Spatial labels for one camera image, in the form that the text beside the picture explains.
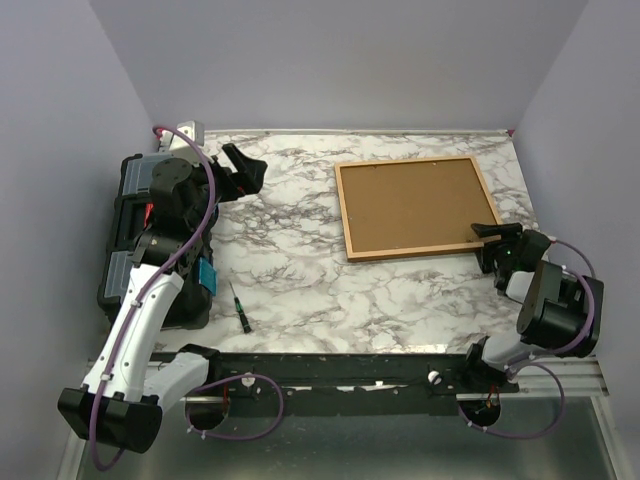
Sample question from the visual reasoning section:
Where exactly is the black toolbox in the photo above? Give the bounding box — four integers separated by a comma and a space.
97, 154, 218, 330

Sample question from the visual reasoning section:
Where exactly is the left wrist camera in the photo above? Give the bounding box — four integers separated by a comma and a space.
158, 120, 205, 152

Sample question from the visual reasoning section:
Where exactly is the wooden picture frame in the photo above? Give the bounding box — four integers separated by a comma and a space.
335, 155, 502, 262

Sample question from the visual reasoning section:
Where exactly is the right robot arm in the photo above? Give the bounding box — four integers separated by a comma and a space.
459, 223, 604, 392

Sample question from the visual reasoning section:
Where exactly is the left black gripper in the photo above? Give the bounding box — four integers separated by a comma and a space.
183, 143, 266, 229

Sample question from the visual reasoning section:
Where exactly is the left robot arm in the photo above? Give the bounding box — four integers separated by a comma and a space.
58, 143, 268, 453

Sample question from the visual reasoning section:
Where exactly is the green black screwdriver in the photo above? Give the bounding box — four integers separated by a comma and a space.
229, 282, 252, 334

